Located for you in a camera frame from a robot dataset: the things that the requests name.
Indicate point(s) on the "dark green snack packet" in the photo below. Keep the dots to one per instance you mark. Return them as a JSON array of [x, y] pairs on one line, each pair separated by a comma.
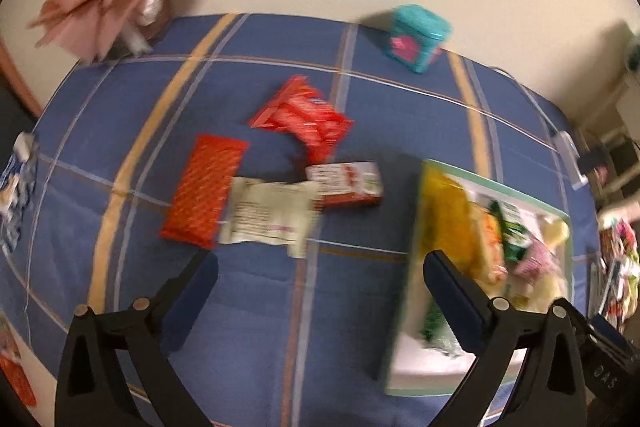
[[440, 327]]

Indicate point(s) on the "orange plastic bag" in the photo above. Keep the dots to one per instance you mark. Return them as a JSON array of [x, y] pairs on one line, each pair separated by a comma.
[[17, 377]]

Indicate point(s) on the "pile of colourful packets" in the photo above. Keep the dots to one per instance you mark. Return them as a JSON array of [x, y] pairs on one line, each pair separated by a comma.
[[620, 262]]

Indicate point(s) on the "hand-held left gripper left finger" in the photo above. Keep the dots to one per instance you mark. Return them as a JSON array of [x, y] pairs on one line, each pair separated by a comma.
[[192, 289]]

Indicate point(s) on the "yellow snack packet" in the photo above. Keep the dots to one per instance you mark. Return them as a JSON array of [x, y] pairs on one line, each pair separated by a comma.
[[445, 217]]

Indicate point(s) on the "blue plaid tablecloth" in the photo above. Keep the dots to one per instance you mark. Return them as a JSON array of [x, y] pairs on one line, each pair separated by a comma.
[[325, 307]]

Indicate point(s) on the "crinkled red snack bag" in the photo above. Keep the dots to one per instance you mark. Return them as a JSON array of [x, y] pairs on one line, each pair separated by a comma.
[[302, 119]]

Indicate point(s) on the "white power adapter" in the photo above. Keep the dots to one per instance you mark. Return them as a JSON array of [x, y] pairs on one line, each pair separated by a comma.
[[570, 157]]

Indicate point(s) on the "mint rimmed tray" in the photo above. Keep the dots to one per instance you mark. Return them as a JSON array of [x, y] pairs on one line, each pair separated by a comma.
[[415, 357]]

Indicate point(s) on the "blue checked tissue pack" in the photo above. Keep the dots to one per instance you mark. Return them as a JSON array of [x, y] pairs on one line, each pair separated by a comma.
[[15, 187]]

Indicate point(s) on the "small red carton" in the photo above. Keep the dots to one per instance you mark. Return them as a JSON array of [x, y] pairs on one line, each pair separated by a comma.
[[350, 184]]

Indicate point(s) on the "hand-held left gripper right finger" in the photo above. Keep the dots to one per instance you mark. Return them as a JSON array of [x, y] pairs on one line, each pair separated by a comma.
[[452, 302]]

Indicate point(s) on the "flat red snack packet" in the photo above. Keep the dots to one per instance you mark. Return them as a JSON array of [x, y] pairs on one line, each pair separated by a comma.
[[205, 189]]

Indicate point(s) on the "teal tin box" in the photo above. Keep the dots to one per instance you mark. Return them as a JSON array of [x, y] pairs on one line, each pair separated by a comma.
[[417, 37]]

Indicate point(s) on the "clear cookie packet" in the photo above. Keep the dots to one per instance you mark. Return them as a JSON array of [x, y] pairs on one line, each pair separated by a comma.
[[552, 232]]

